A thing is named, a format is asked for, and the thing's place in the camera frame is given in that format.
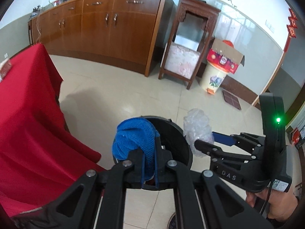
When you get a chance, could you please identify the clear plastic bag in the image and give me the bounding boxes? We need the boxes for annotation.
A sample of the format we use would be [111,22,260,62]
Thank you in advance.
[183,109,214,158]

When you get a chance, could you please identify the blue knitted cloth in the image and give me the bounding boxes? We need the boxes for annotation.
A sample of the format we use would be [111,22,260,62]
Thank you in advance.
[112,117,160,182]

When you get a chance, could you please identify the black trash bin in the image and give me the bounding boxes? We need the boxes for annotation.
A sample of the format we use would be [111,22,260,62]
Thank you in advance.
[114,115,194,191]

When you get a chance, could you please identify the right hand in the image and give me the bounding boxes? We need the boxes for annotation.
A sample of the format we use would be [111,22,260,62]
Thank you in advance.
[246,188,298,222]

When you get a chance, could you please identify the brown floor tile piece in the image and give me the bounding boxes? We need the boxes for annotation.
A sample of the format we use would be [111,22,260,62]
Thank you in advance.
[222,90,241,111]

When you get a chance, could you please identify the floral white bucket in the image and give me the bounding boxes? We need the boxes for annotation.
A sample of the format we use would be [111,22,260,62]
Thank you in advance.
[199,62,228,95]

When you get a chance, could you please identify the open red cardboard box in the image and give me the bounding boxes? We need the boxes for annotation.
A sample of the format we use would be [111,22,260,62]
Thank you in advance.
[207,38,245,74]

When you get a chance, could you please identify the red tablecloth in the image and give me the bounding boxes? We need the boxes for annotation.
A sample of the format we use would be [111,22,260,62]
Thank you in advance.
[1,44,103,217]

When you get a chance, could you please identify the red chinese knot decoration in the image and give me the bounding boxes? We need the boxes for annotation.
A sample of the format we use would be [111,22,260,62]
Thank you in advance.
[284,8,298,53]

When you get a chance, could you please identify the long wooden sideboard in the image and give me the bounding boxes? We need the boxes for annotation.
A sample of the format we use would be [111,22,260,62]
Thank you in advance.
[27,0,174,76]

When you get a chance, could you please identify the carved wooden side stand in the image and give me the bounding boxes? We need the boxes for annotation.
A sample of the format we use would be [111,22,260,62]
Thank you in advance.
[158,0,221,90]

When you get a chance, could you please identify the red white tissue box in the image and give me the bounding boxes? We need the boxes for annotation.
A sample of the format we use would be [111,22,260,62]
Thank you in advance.
[0,58,12,82]

